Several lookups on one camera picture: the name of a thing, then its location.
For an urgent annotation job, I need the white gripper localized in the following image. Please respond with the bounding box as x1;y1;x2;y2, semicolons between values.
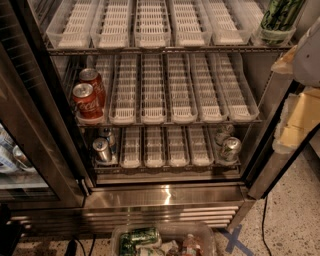
271;17;320;154

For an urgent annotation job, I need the middle shelf tray six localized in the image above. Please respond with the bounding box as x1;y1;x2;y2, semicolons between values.
214;53;259;122

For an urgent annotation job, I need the rear silver green can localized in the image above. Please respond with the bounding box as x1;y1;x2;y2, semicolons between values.
214;124;235;145

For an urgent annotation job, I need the silver green can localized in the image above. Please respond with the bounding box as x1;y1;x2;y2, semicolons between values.
220;137;242;162
214;124;235;145

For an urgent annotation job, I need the steel fridge door right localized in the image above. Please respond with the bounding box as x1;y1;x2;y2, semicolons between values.
248;124;320;200

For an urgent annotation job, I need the middle shelf tray five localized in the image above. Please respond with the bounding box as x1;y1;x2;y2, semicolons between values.
190;54;228;123

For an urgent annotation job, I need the shelf tray five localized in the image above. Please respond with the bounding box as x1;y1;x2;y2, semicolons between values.
202;0;252;45
190;54;228;123
188;126;214;166

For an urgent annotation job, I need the front silver green can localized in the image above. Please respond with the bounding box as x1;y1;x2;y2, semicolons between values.
220;137;242;162

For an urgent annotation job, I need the top shelf tray five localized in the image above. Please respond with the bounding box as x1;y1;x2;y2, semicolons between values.
202;0;252;45

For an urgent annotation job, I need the middle shelf tray four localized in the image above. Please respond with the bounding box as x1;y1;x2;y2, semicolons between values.
166;54;198;124

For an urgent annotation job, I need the shelf tray four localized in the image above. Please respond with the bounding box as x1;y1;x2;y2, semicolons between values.
168;0;212;47
167;127;189;167
166;54;198;124

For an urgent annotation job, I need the bottom shelf tray five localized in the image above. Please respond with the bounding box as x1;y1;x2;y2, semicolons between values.
188;126;214;166

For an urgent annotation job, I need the top shelf tray four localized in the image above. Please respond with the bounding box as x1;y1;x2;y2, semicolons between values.
168;0;212;47

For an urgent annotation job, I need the steel fridge cabinet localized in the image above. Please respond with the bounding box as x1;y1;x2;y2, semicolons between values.
12;0;320;234

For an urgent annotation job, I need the bottom shelf tray four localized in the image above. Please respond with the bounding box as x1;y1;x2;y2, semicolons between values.
167;127;189;167

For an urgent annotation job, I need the middle shelf tray three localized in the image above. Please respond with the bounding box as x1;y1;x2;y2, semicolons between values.
140;54;166;124

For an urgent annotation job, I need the shelf tray three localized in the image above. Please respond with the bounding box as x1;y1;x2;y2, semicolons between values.
144;127;165;168
140;54;166;124
134;0;171;48

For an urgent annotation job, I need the bottom shelf tray three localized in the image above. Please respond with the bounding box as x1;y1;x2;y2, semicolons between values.
144;127;165;168

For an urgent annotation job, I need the top shelf tray three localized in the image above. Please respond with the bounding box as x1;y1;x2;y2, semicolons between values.
134;0;171;48

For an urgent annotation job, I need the bottom shelf tray two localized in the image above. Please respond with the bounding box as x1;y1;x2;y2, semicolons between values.
120;127;141;168

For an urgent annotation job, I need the shelf tray two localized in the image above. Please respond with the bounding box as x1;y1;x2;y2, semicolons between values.
109;55;137;125
90;0;132;49
120;127;141;168

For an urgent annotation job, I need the middle shelf tray two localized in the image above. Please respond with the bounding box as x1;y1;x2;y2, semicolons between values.
109;55;137;125

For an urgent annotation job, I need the middle shelf tray one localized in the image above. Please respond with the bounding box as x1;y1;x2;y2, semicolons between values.
76;56;113;125

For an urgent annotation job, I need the shelf tray one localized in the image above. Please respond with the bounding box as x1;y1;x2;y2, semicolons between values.
76;56;113;125
46;0;99;49

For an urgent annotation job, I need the rear silver blue can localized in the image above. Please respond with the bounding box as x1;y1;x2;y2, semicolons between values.
98;127;117;155

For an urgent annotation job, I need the silver blue can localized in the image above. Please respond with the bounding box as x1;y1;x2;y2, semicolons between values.
98;127;117;155
92;137;111;162

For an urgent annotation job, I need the top shelf tray two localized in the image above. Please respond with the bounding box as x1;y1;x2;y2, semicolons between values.
90;0;132;49

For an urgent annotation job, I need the front silver blue can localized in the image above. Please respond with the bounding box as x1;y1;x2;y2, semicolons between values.
92;137;111;162

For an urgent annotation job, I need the front red cola can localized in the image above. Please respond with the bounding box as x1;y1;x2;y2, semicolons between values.
72;83;103;119

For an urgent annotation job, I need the red cola can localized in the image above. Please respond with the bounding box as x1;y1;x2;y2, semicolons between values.
79;68;106;107
72;83;103;119

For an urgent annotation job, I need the rear red cola can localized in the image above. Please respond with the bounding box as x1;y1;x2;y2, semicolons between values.
79;68;106;107

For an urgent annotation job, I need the green can in bin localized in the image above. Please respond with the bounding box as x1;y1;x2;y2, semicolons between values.
118;227;161;256

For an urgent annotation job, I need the top shelf tray one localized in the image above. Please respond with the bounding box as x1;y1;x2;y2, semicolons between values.
46;0;99;49

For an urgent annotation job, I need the glass fridge door left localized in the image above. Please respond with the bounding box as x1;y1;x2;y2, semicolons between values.
0;0;85;210

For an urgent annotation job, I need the clear plastic floor bin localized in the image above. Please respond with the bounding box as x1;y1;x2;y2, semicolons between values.
110;222;214;256

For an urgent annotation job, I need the red bottle in bin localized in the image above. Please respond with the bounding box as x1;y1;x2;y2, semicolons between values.
182;234;201;256

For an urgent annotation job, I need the black floor cable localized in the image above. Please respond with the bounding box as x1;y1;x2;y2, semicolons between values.
261;196;273;256

